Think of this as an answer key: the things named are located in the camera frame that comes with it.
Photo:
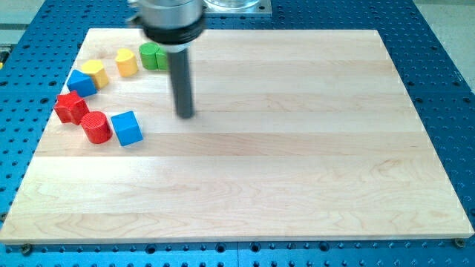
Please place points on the yellow hexagon block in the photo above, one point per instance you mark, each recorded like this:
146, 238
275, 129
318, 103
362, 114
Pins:
96, 70

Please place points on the green block behind rod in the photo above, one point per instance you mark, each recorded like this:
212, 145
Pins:
162, 60

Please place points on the yellow heart block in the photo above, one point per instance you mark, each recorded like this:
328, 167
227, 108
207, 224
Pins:
126, 62

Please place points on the light wooden board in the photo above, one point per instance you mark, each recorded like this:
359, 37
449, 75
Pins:
297, 135

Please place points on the red cylinder block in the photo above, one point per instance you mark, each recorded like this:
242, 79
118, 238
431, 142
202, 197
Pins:
96, 127

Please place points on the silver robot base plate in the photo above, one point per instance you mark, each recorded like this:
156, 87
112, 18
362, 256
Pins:
237, 8

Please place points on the green cylinder block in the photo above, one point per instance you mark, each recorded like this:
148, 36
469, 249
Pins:
148, 57

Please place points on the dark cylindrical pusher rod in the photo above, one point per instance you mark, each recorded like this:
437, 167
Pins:
179, 70

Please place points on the right board clamp screw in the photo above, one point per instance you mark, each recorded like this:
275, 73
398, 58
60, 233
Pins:
459, 243

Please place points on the blue cube block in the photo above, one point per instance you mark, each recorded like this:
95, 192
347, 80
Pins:
126, 128

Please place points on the board clamp screw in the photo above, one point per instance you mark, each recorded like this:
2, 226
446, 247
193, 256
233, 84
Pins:
459, 243
26, 249

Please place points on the left board clamp screw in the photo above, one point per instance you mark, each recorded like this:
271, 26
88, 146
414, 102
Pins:
26, 249

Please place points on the blue triangle block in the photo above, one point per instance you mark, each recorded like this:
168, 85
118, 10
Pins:
81, 83

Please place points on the red star block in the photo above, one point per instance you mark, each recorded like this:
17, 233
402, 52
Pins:
70, 107

